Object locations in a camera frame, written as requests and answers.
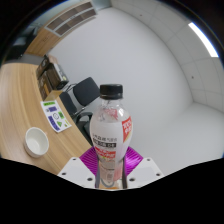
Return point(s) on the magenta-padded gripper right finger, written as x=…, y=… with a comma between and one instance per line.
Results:
x=143, y=171

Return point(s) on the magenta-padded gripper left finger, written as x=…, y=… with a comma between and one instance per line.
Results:
x=76, y=171

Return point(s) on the clear drink bottle black cap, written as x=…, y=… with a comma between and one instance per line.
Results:
x=111, y=130

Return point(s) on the white patterned mug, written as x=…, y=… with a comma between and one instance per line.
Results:
x=36, y=142

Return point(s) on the printed sticker sheet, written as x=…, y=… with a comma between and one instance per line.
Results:
x=56, y=116

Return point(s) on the black office chair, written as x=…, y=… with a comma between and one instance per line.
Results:
x=86, y=91

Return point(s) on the black box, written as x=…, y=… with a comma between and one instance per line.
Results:
x=56, y=77

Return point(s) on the dark brown box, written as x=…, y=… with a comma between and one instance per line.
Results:
x=42, y=65

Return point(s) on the black armchair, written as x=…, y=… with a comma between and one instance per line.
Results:
x=19, y=41

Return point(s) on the wooden glass-door cabinet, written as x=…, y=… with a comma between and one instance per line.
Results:
x=63, y=23

